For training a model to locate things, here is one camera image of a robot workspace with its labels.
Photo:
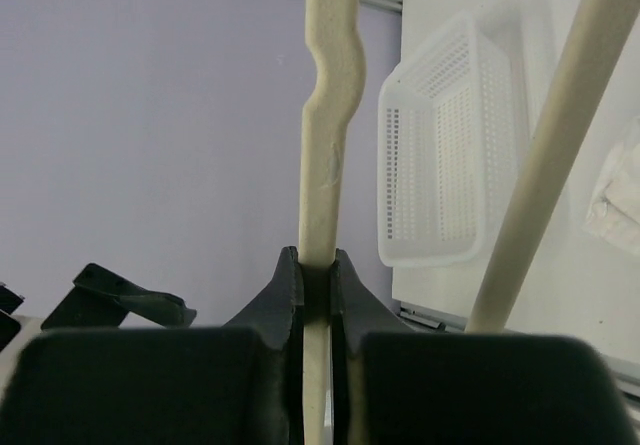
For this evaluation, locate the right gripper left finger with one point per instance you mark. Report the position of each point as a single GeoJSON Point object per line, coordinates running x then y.
{"type": "Point", "coordinates": [241, 385]}

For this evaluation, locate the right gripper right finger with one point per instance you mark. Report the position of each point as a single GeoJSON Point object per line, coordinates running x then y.
{"type": "Point", "coordinates": [393, 384]}

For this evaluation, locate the cream white skirt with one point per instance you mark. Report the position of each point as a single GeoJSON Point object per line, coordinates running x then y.
{"type": "Point", "coordinates": [613, 210]}

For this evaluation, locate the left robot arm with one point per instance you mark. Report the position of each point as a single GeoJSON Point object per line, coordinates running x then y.
{"type": "Point", "coordinates": [104, 314]}

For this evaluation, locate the white plastic basket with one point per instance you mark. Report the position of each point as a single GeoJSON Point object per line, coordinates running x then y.
{"type": "Point", "coordinates": [448, 148]}

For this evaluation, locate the cream plastic hanger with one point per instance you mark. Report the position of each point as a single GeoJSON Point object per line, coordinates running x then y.
{"type": "Point", "coordinates": [594, 44]}

